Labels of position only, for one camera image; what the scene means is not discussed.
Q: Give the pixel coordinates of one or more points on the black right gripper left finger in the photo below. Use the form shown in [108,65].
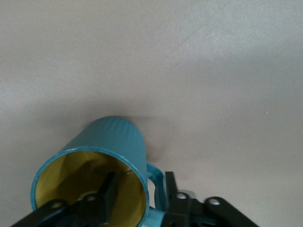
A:
[78,215]

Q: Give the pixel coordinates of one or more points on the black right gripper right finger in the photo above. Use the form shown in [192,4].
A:
[189,212]

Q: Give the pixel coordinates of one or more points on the teal cup yellow inside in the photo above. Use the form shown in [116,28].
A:
[113,137]

